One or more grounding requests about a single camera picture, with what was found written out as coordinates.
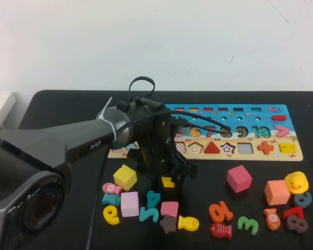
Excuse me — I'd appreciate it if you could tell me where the red wooden fish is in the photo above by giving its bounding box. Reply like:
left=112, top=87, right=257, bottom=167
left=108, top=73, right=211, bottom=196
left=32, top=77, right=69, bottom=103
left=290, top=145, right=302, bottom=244
left=210, top=222, right=233, bottom=240

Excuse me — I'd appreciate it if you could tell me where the red triangle piece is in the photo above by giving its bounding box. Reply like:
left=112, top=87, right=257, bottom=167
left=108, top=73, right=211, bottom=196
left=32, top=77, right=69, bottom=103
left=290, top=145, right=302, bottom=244
left=203, top=141, right=221, bottom=154

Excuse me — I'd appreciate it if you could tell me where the orange number ten piece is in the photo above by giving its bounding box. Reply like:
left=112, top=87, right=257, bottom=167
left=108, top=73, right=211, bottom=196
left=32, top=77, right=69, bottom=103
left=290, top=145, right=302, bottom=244
left=208, top=201, right=234, bottom=223

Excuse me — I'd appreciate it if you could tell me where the red number seven piece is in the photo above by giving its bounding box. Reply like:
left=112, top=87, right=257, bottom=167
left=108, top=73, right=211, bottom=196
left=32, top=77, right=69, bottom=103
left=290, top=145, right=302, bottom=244
left=282, top=206, right=305, bottom=220

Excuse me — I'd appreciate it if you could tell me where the yellow pentagon piece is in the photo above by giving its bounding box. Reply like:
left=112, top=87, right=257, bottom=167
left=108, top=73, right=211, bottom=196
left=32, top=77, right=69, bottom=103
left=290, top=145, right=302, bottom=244
left=161, top=176, right=176, bottom=189

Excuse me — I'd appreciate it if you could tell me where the pink wooden fish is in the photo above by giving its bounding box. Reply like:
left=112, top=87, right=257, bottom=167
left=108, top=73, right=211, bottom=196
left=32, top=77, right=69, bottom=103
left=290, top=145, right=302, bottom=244
left=102, top=182, right=123, bottom=196

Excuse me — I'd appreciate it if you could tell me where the yellow wooden fish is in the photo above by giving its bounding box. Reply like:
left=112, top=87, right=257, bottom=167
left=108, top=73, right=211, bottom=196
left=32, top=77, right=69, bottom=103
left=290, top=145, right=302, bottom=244
left=177, top=215, right=200, bottom=232

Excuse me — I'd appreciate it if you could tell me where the white side table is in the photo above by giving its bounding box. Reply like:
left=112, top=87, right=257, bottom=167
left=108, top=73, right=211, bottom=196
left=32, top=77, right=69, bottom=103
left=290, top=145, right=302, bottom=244
left=0, top=91, right=16, bottom=138

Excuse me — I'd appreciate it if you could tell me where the long black camera cable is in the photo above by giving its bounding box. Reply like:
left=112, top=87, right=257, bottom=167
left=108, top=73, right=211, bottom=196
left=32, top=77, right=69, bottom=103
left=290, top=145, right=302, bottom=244
left=114, top=110, right=233, bottom=143

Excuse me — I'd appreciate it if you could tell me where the yellow wooden cube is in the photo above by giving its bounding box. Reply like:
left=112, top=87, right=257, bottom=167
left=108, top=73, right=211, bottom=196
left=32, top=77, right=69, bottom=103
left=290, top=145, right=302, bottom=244
left=113, top=164, right=138, bottom=192

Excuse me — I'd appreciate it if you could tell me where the magenta wooden cube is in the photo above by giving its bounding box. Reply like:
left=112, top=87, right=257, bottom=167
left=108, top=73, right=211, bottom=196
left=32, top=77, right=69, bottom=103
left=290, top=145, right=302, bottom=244
left=226, top=165, right=252, bottom=194

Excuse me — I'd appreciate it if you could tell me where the lilac wooden cube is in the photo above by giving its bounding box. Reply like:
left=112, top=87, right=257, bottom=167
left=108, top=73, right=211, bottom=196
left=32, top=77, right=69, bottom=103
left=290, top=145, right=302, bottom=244
left=120, top=191, right=140, bottom=218

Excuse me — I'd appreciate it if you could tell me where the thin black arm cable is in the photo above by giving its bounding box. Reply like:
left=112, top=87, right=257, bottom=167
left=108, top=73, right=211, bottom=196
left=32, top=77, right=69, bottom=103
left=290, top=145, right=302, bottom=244
left=87, top=142, right=109, bottom=250

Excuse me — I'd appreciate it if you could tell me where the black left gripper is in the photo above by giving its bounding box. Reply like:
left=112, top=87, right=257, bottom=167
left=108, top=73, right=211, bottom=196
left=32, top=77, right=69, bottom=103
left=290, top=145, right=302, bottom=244
left=127, top=97, right=199, bottom=185

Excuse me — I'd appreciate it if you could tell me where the salmon wooden cube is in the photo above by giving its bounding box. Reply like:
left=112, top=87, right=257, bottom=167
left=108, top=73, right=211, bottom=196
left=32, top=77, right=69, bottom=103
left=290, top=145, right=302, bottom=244
left=264, top=179, right=291, bottom=206

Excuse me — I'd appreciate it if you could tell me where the orange wooden fish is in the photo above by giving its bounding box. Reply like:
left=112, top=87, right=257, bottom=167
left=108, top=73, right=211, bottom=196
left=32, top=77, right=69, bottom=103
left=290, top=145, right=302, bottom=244
left=263, top=208, right=281, bottom=231

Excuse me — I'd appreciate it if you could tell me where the orange plus sign piece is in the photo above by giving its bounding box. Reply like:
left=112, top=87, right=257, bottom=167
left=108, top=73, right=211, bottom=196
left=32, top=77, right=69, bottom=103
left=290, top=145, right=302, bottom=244
left=257, top=141, right=274, bottom=155

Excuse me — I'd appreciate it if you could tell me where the yellow equals sign piece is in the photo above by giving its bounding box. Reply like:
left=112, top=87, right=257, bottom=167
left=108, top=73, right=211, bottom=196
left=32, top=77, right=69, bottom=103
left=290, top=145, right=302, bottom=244
left=278, top=143, right=296, bottom=154

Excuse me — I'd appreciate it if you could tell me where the brown number eight piece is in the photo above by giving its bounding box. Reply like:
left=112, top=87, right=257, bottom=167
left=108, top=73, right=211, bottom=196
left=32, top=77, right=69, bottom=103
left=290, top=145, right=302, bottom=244
left=286, top=214, right=309, bottom=233

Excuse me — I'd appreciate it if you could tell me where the teal wooden fish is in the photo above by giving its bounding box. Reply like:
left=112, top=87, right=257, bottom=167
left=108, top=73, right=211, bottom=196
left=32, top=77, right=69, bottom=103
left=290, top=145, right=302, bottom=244
left=101, top=193, right=122, bottom=207

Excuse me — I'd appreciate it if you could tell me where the teal number five piece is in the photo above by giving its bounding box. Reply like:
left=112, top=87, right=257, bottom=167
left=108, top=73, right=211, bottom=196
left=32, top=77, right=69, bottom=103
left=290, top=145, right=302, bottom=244
left=139, top=206, right=160, bottom=223

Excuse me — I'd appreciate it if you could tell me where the pink trapezoid piece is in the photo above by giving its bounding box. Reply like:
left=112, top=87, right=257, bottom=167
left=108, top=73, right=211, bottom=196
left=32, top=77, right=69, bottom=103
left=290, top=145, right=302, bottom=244
left=160, top=201, right=179, bottom=218

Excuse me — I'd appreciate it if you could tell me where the yellow number six piece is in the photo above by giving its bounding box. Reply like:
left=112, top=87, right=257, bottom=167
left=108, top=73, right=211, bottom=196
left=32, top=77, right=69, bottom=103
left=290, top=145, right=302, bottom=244
left=103, top=205, right=121, bottom=225

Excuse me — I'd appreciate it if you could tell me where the pink greater-than sign piece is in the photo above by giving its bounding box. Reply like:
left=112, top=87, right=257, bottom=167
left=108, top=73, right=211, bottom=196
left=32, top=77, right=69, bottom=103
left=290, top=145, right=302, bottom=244
left=274, top=124, right=290, bottom=138

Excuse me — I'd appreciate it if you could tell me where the teal number four piece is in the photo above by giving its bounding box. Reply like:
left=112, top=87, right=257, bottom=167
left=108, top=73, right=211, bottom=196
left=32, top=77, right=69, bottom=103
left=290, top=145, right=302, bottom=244
left=147, top=190, right=162, bottom=208

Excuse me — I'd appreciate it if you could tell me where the colourful wooden puzzle board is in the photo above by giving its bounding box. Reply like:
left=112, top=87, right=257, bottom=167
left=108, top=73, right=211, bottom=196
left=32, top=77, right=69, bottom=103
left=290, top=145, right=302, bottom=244
left=107, top=104, right=304, bottom=161

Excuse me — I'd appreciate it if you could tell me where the blue number nine piece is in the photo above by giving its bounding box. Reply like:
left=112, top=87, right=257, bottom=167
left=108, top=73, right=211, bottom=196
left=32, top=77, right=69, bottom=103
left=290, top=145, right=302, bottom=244
left=293, top=191, right=313, bottom=209

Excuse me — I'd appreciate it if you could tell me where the white zip tie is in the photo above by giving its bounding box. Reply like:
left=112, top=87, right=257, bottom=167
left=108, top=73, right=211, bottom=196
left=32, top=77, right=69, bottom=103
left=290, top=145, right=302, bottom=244
left=98, top=96, right=118, bottom=143

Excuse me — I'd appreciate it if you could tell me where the green number three piece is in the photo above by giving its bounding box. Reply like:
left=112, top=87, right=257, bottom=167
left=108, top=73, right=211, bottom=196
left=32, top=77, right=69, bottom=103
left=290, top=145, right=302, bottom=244
left=237, top=216, right=259, bottom=236

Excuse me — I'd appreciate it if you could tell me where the yellow rubber duck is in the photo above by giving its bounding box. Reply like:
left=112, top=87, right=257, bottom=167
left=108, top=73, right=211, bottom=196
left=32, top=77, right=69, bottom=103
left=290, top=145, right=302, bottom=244
left=284, top=171, right=309, bottom=195

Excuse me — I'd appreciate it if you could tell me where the brown star piece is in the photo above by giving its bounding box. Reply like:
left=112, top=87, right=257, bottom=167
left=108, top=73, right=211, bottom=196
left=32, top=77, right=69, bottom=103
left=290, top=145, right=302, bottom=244
left=159, top=214, right=177, bottom=234

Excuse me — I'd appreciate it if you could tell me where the black round cable loop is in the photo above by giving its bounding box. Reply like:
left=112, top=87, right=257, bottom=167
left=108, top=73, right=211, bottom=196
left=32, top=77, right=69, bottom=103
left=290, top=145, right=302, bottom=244
left=128, top=76, right=156, bottom=104

